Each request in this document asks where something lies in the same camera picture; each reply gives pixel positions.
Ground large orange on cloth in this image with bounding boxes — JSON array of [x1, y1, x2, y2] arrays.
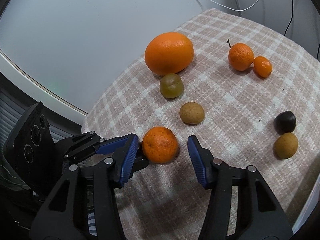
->
[[144, 32, 194, 76]]

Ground tan longan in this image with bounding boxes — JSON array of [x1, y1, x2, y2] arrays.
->
[[273, 133, 298, 159], [179, 102, 205, 124]]

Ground stemmed mandarin orange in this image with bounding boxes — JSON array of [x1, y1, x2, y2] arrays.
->
[[226, 39, 254, 72]]

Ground tan longan beside purple fruit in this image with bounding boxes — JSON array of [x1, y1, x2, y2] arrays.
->
[[273, 133, 298, 159]]

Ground dark purple fruit on cloth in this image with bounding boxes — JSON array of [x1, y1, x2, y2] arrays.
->
[[273, 111, 296, 134]]

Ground green-brown round fruit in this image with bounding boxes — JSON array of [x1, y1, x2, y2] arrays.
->
[[159, 73, 184, 99]]

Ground black cable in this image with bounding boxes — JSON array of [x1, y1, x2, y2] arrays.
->
[[284, 0, 295, 37]]

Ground small oval mandarin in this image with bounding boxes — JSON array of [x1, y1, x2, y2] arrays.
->
[[253, 56, 273, 78]]

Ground medium mandarin orange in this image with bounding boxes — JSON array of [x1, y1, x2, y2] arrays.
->
[[142, 126, 180, 164]]

